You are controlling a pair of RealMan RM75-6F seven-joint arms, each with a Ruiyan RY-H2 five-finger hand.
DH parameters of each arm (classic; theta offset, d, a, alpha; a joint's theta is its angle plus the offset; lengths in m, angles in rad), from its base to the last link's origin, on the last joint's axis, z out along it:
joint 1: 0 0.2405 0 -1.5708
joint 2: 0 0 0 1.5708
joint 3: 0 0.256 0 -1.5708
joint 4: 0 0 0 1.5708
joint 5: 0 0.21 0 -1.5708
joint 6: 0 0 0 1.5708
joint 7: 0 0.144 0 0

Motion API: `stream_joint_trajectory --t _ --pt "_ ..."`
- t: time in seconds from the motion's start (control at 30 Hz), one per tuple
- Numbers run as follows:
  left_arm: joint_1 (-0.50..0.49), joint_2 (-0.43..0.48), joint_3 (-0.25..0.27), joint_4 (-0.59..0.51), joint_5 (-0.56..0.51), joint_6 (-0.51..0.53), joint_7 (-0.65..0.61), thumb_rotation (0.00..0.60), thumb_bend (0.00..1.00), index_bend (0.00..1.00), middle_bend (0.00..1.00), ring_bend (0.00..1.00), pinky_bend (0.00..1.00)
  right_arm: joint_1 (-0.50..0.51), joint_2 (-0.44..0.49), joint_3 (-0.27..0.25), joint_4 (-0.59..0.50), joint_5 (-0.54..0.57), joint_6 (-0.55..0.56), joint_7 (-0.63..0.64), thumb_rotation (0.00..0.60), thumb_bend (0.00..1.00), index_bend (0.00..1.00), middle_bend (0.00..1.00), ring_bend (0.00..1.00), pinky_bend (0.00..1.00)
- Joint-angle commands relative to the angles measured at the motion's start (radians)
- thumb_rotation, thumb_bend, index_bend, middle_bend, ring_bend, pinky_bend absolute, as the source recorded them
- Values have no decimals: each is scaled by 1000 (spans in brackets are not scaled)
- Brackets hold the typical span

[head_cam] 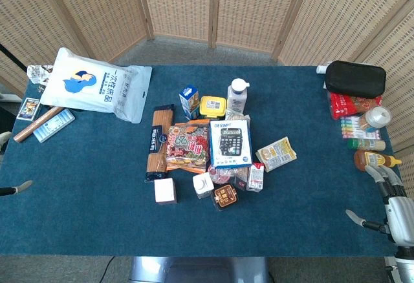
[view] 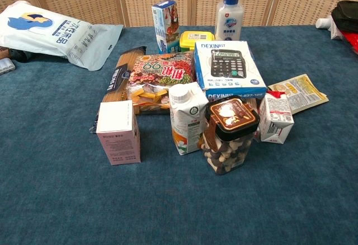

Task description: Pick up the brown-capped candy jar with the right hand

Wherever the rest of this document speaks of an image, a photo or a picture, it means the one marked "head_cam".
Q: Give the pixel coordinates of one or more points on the colourful red snack bag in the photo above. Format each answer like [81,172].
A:
[188,145]

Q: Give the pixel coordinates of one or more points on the coloured marker pen set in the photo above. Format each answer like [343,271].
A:
[354,127]

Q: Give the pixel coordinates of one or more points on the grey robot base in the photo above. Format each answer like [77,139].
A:
[199,269]

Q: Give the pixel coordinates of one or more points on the brown cylindrical roll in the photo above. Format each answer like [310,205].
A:
[38,124]

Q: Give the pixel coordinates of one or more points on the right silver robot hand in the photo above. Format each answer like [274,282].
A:
[398,213]

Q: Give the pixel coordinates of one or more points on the yellow lidded square container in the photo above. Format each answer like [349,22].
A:
[212,106]

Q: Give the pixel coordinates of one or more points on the silver foil packet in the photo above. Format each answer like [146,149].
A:
[237,115]

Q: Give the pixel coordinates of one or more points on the small picture card pack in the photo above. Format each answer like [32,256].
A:
[28,108]

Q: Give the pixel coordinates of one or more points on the dark maroon small box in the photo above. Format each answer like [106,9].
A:
[240,180]

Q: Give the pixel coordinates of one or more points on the clear jar white lid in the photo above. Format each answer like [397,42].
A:
[376,118]

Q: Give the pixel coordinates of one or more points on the small white cube box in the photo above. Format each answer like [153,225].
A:
[165,190]

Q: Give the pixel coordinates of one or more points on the blue white milk carton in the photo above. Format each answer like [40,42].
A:
[189,101]

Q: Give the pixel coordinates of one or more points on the white round-top box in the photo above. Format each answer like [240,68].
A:
[203,184]

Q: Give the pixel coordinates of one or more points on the small white red drink carton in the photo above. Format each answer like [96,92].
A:
[255,176]

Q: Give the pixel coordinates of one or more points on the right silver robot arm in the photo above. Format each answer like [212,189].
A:
[405,265]

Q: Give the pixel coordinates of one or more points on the spaghetti pack la sicilia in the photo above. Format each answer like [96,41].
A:
[158,145]

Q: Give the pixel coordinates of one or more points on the green capped spice bottle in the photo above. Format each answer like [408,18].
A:
[367,144]

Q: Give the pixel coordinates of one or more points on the white pump lotion bottle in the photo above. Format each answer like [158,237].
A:
[237,96]

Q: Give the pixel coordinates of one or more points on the black zip pouch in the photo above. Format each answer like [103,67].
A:
[355,79]

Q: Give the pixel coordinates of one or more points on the wicker folding screen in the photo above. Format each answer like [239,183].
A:
[207,5]

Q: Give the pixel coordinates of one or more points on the clear round snack pack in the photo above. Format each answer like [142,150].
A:
[220,173]

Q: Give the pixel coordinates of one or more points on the white disposable bedding bag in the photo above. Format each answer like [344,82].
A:
[97,85]

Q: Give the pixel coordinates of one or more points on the brown sauce squeeze bottle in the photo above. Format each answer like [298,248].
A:
[368,159]

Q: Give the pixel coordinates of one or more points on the white tube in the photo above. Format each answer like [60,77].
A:
[321,69]

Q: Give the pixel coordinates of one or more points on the blue table cloth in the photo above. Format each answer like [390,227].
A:
[97,199]

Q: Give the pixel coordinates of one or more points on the light blue flat box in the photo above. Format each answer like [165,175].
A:
[53,125]

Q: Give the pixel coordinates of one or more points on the brown round snack cup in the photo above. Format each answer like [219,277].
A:
[224,196]

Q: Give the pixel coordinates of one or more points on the blue white calculator box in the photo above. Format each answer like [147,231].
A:
[230,143]

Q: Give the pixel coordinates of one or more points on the yellow coupon sachet pack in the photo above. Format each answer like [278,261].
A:
[277,153]

